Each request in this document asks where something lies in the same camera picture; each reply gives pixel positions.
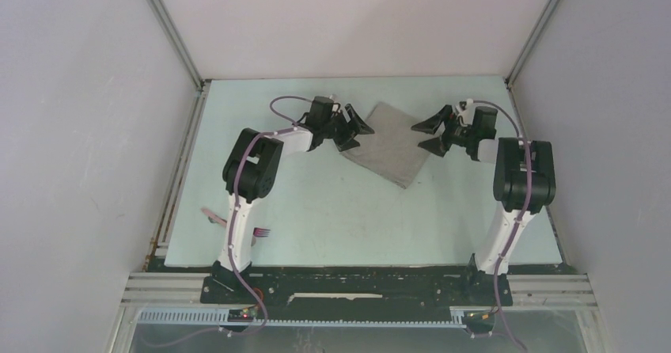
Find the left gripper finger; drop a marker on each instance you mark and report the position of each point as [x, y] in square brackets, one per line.
[354, 124]
[346, 142]

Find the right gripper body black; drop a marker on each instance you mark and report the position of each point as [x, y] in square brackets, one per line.
[457, 134]

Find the left aluminium frame post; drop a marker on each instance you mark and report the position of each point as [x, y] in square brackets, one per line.
[176, 41]

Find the right aluminium frame post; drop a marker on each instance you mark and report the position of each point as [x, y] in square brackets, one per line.
[532, 41]

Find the purple metallic fork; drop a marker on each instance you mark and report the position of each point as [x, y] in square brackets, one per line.
[259, 233]

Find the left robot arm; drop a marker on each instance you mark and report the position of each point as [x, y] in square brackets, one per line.
[252, 166]

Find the white cable duct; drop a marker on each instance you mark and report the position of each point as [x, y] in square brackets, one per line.
[222, 318]

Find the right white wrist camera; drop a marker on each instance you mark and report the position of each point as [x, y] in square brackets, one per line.
[464, 111]

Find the grey cloth napkin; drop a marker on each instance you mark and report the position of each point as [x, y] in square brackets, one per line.
[392, 151]

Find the pink handled spoon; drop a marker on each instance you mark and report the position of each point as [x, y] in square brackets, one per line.
[214, 218]

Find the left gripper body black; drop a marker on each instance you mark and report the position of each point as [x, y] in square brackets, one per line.
[338, 128]

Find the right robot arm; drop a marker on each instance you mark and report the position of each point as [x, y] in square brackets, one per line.
[523, 183]

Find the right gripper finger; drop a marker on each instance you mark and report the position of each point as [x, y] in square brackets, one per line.
[435, 146]
[432, 124]

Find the aluminium frame post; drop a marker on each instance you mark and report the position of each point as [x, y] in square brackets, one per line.
[532, 41]
[176, 41]

